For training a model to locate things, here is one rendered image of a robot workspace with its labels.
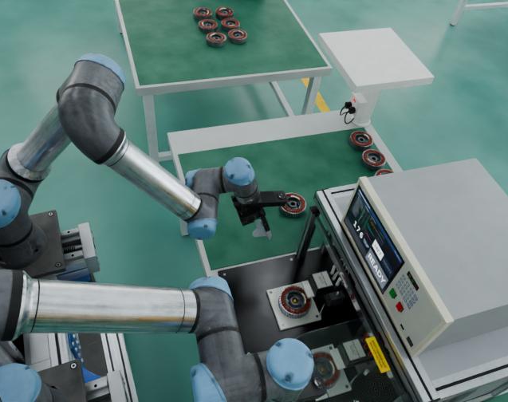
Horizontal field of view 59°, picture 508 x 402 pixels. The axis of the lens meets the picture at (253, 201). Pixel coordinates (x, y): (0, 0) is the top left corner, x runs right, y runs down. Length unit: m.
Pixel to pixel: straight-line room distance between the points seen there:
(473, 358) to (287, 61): 1.88
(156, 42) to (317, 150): 1.16
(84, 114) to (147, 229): 1.77
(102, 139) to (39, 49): 3.22
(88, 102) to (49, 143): 0.26
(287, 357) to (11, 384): 0.55
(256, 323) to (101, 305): 0.93
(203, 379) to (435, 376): 0.69
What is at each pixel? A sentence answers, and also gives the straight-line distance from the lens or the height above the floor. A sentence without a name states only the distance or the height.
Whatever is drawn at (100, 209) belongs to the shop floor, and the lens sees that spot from 2.84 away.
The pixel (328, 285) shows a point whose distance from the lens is 1.50.
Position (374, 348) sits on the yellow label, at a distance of 1.29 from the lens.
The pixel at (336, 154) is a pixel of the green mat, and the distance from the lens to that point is 2.15.
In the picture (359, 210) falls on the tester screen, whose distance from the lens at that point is 1.29.
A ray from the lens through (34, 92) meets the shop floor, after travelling 3.74.
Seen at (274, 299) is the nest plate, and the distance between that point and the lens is 1.60.
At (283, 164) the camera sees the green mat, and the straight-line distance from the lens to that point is 2.03.
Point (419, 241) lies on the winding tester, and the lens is 1.19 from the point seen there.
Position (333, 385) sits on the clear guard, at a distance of 1.22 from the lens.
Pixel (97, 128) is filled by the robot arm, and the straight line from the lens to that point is 0.99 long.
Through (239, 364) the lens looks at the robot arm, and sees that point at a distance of 0.75.
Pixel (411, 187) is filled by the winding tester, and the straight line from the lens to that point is 1.30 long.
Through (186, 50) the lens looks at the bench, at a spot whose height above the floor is 0.75.
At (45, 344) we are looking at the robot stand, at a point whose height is 0.95.
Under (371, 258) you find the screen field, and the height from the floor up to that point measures 1.17.
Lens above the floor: 2.19
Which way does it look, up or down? 50 degrees down
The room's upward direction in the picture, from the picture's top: 9 degrees clockwise
